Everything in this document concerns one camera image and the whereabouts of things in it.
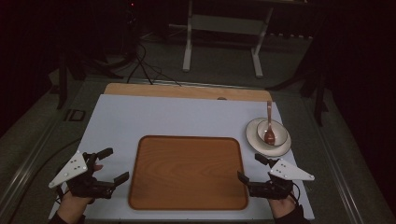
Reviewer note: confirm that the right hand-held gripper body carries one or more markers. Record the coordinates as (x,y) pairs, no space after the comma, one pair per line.
(288,171)

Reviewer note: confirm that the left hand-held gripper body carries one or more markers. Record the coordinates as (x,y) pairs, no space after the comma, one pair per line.
(73,166)

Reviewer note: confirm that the person's right hand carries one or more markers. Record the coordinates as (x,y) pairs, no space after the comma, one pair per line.
(282,207)

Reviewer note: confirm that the person's left hand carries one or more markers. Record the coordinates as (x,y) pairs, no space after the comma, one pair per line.
(72,205)

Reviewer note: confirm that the white plate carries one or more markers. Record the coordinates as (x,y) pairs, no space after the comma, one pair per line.
(253,140)

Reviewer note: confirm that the brown wooden spoon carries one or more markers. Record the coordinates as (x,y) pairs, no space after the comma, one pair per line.
(269,135)

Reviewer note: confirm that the white bowl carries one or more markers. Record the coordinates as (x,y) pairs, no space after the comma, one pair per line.
(280,132)

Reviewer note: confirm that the brown wooden tray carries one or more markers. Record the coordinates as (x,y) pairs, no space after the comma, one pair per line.
(188,172)

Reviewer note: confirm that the pale blue table mat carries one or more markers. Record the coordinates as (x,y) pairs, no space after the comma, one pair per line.
(174,116)

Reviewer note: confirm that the black equipment stand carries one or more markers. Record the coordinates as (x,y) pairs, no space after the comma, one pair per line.
(132,31)

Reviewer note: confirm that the white metal stand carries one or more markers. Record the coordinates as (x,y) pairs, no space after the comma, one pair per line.
(186,46)

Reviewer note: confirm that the metal floor rail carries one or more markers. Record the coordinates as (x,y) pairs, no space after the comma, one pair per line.
(28,165)
(339,174)

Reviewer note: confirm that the black square floor frame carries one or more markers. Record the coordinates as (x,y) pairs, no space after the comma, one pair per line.
(74,115)

